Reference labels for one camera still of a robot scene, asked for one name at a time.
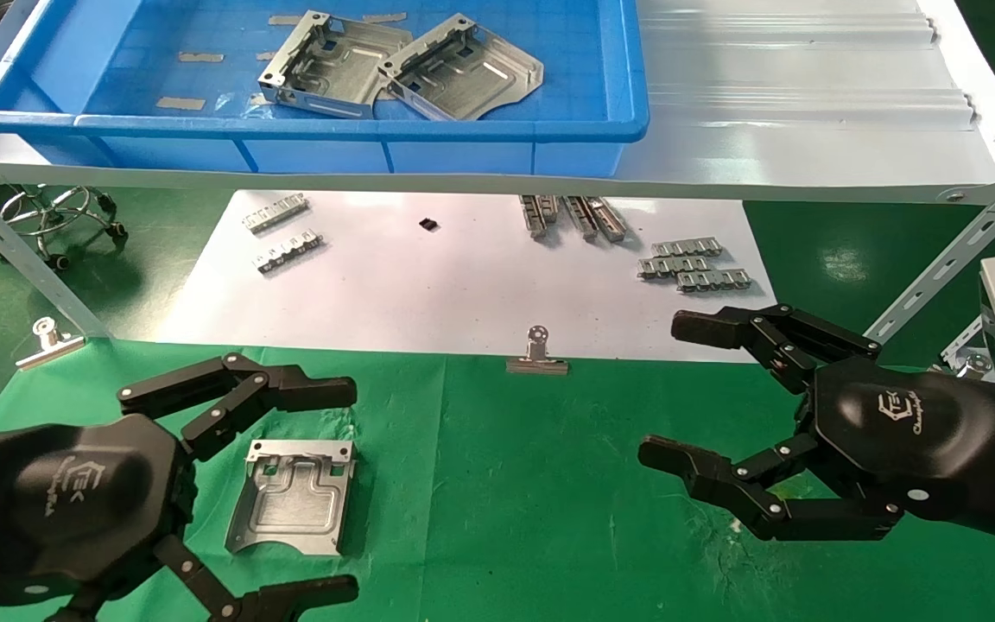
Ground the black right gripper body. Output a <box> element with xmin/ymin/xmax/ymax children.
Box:
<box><xmin>800</xmin><ymin>358</ymin><xmax>995</xmax><ymax>549</ymax></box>

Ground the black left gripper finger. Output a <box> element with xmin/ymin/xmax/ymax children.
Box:
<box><xmin>117</xmin><ymin>352</ymin><xmax>358</xmax><ymax>460</ymax></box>
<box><xmin>48</xmin><ymin>536</ymin><xmax>361</xmax><ymax>622</ymax></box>

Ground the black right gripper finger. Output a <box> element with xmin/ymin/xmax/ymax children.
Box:
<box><xmin>638</xmin><ymin>432</ymin><xmax>905</xmax><ymax>543</ymax></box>
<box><xmin>672</xmin><ymin>304</ymin><xmax>884</xmax><ymax>395</ymax></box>

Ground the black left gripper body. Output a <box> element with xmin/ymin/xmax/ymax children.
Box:
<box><xmin>0</xmin><ymin>415</ymin><xmax>197</xmax><ymax>606</ymax></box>

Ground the silver sheet metal bracket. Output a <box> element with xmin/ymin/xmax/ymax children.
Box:
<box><xmin>257</xmin><ymin>10</ymin><xmax>415</xmax><ymax>119</ymax></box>
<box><xmin>225</xmin><ymin>438</ymin><xmax>357</xmax><ymax>556</ymax></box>
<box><xmin>377</xmin><ymin>12</ymin><xmax>545</xmax><ymax>122</ymax></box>

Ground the silver linked metal strip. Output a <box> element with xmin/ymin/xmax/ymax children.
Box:
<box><xmin>254</xmin><ymin>229</ymin><xmax>325</xmax><ymax>275</ymax></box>
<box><xmin>677</xmin><ymin>269</ymin><xmax>754</xmax><ymax>293</ymax></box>
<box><xmin>638</xmin><ymin>256</ymin><xmax>711</xmax><ymax>280</ymax></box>
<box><xmin>651</xmin><ymin>239</ymin><xmax>724</xmax><ymax>258</ymax></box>
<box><xmin>243</xmin><ymin>194</ymin><xmax>309</xmax><ymax>234</ymax></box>

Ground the metal strips group top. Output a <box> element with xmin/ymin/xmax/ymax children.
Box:
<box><xmin>586</xmin><ymin>196</ymin><xmax>629</xmax><ymax>242</ymax></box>

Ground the chrome stool base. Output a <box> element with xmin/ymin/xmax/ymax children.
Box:
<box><xmin>0</xmin><ymin>184</ymin><xmax>128</xmax><ymax>271</ymax></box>

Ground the green table cloth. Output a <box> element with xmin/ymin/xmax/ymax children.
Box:
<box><xmin>0</xmin><ymin>337</ymin><xmax>995</xmax><ymax>622</ymax></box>

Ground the white metal shelf rack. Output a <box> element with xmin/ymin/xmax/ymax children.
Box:
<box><xmin>0</xmin><ymin>0</ymin><xmax>995</xmax><ymax>360</ymax></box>

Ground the clear plastic scrap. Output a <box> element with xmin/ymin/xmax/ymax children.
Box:
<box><xmin>216</xmin><ymin>90</ymin><xmax>270</xmax><ymax>114</ymax></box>

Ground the blue plastic bin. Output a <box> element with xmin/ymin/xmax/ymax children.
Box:
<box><xmin>0</xmin><ymin>0</ymin><xmax>651</xmax><ymax>179</ymax></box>

